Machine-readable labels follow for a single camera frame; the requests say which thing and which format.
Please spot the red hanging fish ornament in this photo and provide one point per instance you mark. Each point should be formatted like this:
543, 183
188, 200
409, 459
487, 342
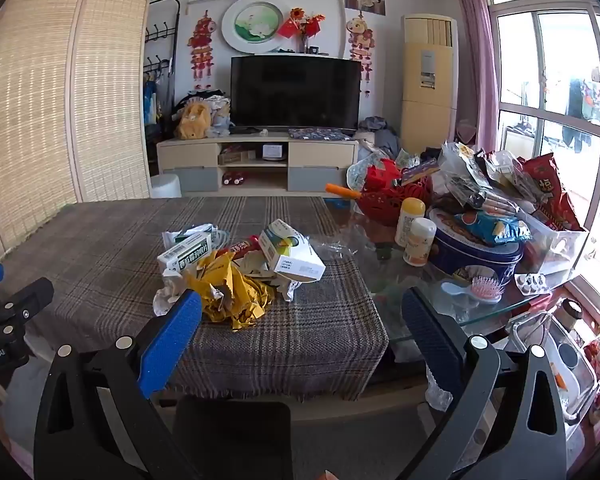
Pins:
201, 45

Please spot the artificial flowers in vase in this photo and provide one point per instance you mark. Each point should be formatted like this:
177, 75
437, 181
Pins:
304, 22

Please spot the clothes hanging outside window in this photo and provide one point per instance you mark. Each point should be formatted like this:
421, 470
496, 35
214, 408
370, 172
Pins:
582, 105

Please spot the black flat television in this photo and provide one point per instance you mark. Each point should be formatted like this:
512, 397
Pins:
295, 92

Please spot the white tissue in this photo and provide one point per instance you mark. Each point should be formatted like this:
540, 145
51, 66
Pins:
167, 295

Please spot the dark blue patterned cushion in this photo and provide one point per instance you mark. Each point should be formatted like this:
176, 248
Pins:
320, 134

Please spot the red hanging doll ornament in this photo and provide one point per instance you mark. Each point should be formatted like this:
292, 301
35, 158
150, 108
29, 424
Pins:
361, 45

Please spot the beige standing air conditioner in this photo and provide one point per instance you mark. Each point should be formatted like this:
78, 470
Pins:
427, 85

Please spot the yellow paper bag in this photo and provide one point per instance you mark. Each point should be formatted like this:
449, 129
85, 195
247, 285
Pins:
232, 295

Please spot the glass table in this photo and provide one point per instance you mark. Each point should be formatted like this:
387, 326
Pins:
380, 280

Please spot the white round stool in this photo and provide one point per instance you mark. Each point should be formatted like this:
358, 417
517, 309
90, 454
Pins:
165, 186

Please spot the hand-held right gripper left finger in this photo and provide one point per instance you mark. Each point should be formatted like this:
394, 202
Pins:
172, 342

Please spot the grey plaid tablecloth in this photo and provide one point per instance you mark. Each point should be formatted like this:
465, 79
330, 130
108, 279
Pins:
105, 260

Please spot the blue snack packet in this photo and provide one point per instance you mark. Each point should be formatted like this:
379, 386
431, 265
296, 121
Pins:
495, 227

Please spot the yellow plush toy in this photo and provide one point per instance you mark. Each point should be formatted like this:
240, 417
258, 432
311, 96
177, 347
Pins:
192, 120

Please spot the torn cardboard pieces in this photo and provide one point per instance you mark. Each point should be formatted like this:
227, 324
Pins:
254, 270

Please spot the white framed window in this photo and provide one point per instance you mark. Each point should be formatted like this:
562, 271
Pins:
535, 85

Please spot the small white box device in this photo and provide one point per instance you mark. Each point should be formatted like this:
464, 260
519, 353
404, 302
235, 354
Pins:
271, 152

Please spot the blue round cookie tin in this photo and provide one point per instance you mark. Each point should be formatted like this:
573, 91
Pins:
470, 260

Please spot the white bottle yellow cap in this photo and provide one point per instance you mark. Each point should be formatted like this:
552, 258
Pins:
409, 220

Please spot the flat cardboard box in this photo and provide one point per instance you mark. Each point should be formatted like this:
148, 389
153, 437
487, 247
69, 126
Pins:
236, 156

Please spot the clear plastic storage box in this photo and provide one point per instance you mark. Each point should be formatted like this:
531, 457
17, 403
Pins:
555, 252

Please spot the heap of grey clothes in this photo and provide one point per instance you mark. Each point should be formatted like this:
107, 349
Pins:
377, 135

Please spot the light blue brush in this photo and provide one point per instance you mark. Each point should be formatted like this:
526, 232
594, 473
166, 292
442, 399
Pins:
457, 292

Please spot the black coat rack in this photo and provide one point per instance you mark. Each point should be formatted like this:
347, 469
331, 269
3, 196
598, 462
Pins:
172, 50

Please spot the white plastic packet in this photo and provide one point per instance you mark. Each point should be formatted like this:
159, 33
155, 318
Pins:
190, 232

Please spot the white storage cart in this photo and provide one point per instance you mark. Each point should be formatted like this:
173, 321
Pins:
575, 360

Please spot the red snack bag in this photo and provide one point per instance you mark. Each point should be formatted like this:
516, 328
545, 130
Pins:
550, 185

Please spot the clear plastic bag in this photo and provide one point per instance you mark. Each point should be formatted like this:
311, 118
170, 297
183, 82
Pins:
437, 390

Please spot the red plastic basket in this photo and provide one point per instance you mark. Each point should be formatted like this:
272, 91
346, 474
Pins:
385, 200

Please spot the pink curtain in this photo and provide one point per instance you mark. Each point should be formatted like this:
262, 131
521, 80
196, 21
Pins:
472, 35

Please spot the green white medicine box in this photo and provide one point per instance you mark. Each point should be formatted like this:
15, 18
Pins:
182, 255

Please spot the blue hanging bag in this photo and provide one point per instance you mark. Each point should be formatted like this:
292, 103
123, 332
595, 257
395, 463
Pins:
150, 100

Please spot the red snack wrapper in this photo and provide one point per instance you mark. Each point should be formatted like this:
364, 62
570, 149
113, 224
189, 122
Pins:
237, 247

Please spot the clear plastic wrap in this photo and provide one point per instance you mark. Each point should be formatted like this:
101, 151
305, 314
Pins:
337, 249

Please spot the pink hairbrush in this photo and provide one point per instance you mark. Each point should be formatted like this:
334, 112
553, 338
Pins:
489, 289

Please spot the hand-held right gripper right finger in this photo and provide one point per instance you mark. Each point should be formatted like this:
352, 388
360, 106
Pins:
430, 342

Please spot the white box yellow green print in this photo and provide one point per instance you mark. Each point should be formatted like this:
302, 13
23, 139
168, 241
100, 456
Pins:
292, 255

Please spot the pile of mixed clothes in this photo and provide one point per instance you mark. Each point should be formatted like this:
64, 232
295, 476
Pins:
219, 107

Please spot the white bottle orange label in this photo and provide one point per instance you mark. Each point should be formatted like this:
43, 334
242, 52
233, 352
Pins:
419, 242

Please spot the white pill blister pack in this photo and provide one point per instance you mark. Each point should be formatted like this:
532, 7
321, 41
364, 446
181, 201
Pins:
532, 284

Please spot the beige grey television stand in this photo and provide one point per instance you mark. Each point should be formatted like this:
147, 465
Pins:
190, 160

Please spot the black trash bin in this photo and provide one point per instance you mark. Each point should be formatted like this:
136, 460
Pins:
230, 440

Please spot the round white wall art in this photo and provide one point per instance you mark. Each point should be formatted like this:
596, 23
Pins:
252, 25

